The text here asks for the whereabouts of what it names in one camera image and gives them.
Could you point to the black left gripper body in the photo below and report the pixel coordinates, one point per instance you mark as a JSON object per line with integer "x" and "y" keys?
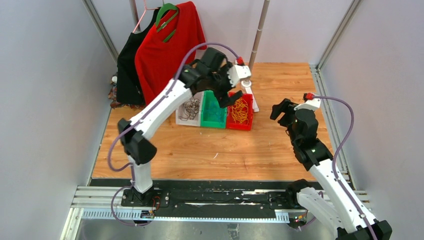
{"x": 220, "y": 84}

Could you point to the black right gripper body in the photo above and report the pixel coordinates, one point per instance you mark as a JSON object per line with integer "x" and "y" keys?
{"x": 287, "y": 107}

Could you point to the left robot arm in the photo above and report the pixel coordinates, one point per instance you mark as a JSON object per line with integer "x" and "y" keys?
{"x": 210, "y": 73}

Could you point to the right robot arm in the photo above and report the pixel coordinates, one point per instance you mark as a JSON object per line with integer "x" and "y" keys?
{"x": 345, "y": 215}

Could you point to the white rack base foot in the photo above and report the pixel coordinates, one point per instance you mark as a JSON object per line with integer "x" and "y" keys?
{"x": 247, "y": 85}

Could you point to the green storage bin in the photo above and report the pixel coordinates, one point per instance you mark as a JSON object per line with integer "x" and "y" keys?
{"x": 212, "y": 116}

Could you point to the red storage bin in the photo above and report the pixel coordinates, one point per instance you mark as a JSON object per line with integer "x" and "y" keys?
{"x": 240, "y": 115}

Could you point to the white storage bin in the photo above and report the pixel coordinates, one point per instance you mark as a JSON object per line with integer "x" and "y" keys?
{"x": 189, "y": 112}

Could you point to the red t-shirt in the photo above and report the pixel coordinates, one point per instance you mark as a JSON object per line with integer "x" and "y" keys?
{"x": 161, "y": 52}

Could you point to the beige rack pole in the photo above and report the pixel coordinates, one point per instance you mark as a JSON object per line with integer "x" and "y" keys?
{"x": 258, "y": 33}

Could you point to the green clothes hanger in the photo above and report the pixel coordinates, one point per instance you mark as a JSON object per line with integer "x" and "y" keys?
{"x": 165, "y": 15}

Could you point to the black garment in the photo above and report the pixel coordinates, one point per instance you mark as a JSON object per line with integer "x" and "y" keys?
{"x": 128, "y": 88}

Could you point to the pink clothes hanger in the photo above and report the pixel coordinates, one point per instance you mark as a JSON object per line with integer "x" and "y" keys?
{"x": 142, "y": 13}

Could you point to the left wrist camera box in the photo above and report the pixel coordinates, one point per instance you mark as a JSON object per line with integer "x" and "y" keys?
{"x": 238, "y": 73}

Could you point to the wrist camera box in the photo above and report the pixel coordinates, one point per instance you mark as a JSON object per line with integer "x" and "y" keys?
{"x": 310, "y": 104}
{"x": 238, "y": 73}

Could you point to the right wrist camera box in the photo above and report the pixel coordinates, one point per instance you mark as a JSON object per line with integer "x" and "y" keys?
{"x": 310, "y": 104}

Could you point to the patterned cloth at wall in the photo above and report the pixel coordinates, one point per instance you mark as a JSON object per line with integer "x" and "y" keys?
{"x": 112, "y": 95}

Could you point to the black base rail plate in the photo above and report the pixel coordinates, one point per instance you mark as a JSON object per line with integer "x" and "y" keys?
{"x": 214, "y": 199}

